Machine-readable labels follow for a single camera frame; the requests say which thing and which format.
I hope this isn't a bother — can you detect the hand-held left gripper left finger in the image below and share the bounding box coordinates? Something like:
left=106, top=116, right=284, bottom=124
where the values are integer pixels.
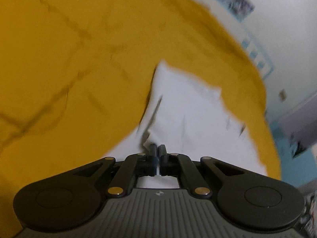
left=72, top=143, right=159, bottom=198

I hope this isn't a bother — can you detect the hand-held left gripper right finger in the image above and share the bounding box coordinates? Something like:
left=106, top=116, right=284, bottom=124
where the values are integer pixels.
left=158, top=144, right=244, bottom=198

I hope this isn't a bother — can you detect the purple figure wall poster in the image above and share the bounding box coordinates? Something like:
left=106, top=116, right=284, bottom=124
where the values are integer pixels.
left=218, top=0, right=255, bottom=22

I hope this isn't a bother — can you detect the pale purple cabinet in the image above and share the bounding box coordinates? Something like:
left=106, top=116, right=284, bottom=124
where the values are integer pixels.
left=277, top=96, right=317, bottom=159

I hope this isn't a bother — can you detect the pale blue-framed wall poster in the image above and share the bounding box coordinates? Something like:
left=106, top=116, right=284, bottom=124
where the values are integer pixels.
left=241, top=27, right=274, bottom=80

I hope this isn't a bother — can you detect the white t-shirt with blue print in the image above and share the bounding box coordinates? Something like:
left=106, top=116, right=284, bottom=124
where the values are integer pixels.
left=109, top=59, right=269, bottom=189

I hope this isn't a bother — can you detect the yellow bed sheet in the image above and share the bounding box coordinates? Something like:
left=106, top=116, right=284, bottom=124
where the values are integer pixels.
left=0, top=0, right=283, bottom=238

